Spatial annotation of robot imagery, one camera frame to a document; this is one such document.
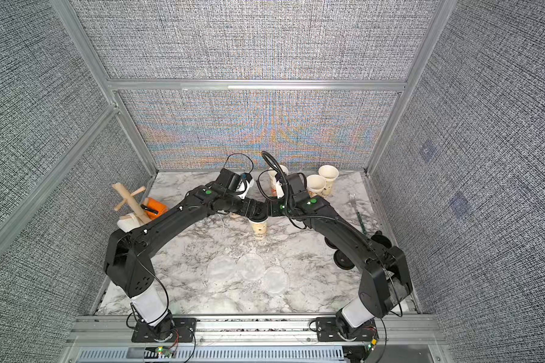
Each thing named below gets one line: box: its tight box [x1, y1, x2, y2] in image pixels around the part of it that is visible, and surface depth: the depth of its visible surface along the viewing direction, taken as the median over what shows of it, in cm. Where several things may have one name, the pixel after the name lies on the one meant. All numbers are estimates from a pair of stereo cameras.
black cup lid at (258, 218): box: [247, 214, 269, 223], surface depth 84 cm
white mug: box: [117, 212, 143, 233], surface depth 88 cm
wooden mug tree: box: [112, 183, 151, 225], surface depth 81 cm
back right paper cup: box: [318, 164, 340, 196], surface depth 100 cm
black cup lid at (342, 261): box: [333, 249, 356, 270], surface depth 90 cm
